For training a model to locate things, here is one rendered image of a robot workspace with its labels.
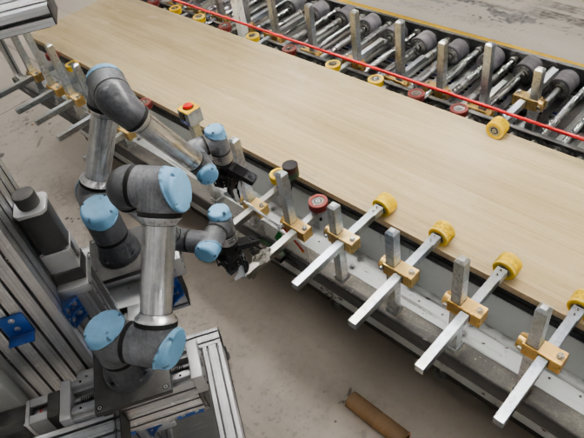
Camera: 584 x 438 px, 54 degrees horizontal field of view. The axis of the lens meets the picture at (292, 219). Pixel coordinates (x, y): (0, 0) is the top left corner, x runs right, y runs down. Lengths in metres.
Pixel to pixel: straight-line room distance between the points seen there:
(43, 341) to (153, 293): 0.46
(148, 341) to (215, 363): 1.18
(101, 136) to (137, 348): 0.73
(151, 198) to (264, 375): 1.59
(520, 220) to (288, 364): 1.33
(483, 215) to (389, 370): 0.98
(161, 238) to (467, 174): 1.33
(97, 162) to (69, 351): 0.61
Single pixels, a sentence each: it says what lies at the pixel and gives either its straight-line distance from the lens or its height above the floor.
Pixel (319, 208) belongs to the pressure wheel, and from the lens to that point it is 2.27.
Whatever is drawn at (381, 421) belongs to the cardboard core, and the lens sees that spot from 2.65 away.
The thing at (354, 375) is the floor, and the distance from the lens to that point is 2.85.
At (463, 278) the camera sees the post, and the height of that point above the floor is 1.10.
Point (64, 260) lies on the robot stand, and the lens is 1.76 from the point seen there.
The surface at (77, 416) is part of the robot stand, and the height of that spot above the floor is 0.98.
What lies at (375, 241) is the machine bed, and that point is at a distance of 2.34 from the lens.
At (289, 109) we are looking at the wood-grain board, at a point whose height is 0.90.
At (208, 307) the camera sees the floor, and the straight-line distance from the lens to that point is 3.21.
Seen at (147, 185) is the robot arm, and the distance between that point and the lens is 1.50.
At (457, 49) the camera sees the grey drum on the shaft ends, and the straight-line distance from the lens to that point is 3.30.
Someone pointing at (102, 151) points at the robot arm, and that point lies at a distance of 2.00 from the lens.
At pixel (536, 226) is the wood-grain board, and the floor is 0.90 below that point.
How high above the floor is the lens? 2.47
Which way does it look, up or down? 44 degrees down
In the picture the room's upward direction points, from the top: 11 degrees counter-clockwise
